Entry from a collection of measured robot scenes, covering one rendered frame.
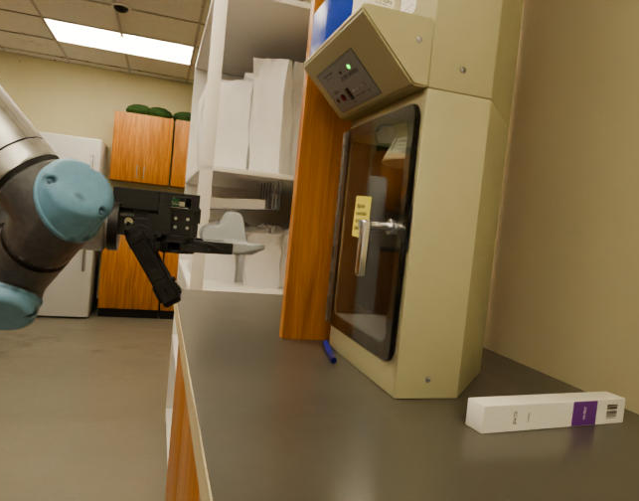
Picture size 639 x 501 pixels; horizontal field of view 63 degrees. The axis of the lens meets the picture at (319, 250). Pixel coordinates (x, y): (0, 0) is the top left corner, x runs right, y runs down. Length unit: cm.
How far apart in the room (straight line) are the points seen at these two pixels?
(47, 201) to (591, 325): 93
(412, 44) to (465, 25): 9
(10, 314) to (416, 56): 63
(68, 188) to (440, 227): 52
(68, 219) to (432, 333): 54
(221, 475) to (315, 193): 70
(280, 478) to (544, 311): 79
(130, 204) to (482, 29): 58
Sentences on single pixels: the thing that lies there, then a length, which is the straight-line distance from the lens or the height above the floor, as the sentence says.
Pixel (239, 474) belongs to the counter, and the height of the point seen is 94.
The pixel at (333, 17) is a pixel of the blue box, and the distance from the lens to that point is 101.
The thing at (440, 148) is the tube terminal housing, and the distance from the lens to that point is 81.
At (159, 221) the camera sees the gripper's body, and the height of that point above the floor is 118.
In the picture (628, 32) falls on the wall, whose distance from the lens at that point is 118.
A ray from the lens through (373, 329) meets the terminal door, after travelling 87.
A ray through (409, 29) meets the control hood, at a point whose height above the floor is 149.
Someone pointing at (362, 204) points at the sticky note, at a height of 124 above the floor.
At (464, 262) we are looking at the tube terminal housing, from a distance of 84.
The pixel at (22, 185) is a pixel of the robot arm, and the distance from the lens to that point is 59.
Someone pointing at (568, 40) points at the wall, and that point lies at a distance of 129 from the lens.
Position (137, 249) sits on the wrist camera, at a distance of 73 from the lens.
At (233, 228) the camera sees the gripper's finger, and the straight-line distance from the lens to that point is 74.
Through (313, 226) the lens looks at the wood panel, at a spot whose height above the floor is 119.
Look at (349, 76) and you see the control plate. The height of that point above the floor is 145.
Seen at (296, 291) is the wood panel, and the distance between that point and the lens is 112.
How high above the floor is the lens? 119
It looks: 3 degrees down
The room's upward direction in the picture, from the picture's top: 6 degrees clockwise
